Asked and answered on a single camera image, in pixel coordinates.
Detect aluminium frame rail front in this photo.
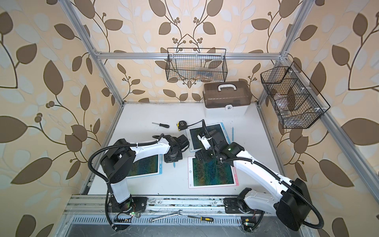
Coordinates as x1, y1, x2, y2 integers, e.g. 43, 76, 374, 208
64, 195, 236, 216

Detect blue writing tablet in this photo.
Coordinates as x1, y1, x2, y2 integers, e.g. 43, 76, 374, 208
186, 122, 230, 153
126, 155, 163, 179

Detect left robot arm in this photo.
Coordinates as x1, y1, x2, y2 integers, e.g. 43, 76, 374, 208
87, 134, 190, 204

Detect black wire basket right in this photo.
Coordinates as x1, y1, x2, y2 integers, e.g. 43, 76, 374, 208
260, 62, 330, 129

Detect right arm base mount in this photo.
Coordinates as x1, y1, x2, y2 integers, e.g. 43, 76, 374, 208
223, 197, 263, 215

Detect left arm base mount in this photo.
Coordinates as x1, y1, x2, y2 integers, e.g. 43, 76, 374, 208
105, 196, 148, 213

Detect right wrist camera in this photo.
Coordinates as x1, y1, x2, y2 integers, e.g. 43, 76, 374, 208
197, 134, 211, 150

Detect pink writing tablet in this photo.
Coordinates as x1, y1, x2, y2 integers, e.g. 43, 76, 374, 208
188, 157, 239, 189

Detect brown lid storage box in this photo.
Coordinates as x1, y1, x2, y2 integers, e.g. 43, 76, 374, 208
203, 81, 252, 118

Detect yellow black screwdriver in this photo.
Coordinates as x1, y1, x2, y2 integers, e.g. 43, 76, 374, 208
188, 215, 214, 222

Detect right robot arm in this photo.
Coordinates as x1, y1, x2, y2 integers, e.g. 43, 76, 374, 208
195, 120, 324, 231

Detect black handled screwdriver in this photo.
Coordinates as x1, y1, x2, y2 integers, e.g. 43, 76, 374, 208
152, 122, 170, 128

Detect black wire basket back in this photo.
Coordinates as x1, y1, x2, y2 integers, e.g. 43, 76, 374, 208
165, 47, 228, 83

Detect black yellow tape measure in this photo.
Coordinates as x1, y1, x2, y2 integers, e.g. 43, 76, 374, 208
177, 120, 203, 131

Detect silver wrench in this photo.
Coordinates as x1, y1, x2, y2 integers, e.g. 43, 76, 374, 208
149, 210, 182, 223

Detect black wire basket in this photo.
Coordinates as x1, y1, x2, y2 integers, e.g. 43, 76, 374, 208
260, 62, 330, 129
165, 47, 228, 83

